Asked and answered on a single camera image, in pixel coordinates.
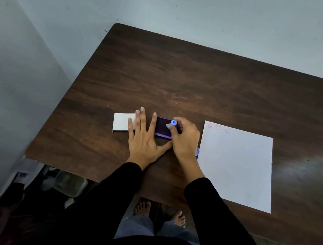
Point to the person's right hand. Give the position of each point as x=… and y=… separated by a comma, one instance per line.
x=186, y=142

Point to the person's left hand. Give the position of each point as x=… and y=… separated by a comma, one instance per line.
x=141, y=145

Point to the person's right thumb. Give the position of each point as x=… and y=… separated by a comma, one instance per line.
x=171, y=130

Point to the person's left little finger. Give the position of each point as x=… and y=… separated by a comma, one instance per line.
x=130, y=128

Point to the person's left thumb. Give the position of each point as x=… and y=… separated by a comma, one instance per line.
x=165, y=146

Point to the person's left middle finger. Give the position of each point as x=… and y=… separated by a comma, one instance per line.
x=143, y=120

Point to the small blue stamp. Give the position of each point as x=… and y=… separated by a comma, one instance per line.
x=174, y=122

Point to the purple ink pad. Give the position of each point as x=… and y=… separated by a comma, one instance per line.
x=162, y=126

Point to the person's left forearm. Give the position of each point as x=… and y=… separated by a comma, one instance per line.
x=110, y=199

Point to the person's right forearm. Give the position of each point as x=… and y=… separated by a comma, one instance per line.
x=217, y=227

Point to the small white paper card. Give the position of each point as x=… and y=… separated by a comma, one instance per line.
x=120, y=121

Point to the blue stamp cap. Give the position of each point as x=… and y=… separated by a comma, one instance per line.
x=197, y=152

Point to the person's left foot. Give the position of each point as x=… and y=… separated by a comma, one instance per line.
x=142, y=208

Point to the person's foot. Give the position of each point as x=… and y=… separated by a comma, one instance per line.
x=178, y=218
x=142, y=208

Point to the large white paper sheet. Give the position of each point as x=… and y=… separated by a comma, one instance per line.
x=236, y=166

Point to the person's right foot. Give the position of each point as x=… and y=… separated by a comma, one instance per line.
x=178, y=218

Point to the clear plastic container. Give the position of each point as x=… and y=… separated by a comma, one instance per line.
x=71, y=184

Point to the person's left jeans leg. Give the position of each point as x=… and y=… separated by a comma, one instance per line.
x=135, y=227

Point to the person's jeans leg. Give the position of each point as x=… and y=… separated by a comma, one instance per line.
x=135, y=227
x=180, y=235

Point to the person's right jeans leg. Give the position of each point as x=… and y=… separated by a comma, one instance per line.
x=180, y=235

